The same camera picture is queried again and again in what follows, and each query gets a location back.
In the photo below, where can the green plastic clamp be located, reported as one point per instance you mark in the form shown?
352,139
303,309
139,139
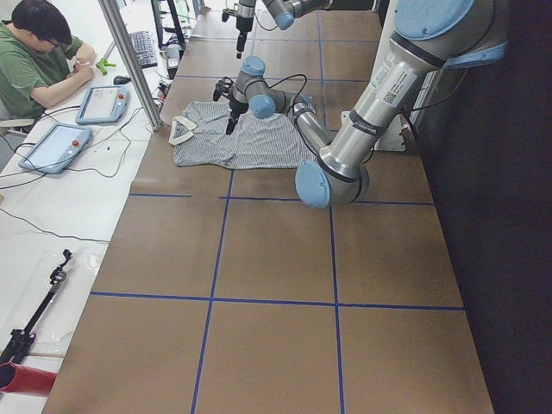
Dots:
103,65

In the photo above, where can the teach pendant tablet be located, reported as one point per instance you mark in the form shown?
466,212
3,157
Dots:
57,148
103,105

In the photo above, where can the near teach pendant tablet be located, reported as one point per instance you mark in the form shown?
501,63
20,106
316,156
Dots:
57,148

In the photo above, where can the black keyboard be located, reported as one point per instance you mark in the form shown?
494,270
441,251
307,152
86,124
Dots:
143,45

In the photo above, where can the red cylinder tube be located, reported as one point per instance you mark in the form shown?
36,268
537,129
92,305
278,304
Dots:
25,380

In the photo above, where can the person in green shirt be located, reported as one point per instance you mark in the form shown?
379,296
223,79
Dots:
42,63

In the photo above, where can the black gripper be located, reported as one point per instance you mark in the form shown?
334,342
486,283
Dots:
235,106
242,25

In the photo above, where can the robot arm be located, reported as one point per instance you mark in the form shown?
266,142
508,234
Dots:
284,13
426,36

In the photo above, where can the far teach pendant tablet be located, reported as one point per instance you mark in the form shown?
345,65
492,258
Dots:
103,105

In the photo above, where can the aluminium frame post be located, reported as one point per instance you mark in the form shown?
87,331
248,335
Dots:
121,38

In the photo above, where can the navy white striped polo shirt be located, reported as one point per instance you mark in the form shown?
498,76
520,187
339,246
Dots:
255,143

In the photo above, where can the black computer mouse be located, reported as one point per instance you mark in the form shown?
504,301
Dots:
121,80

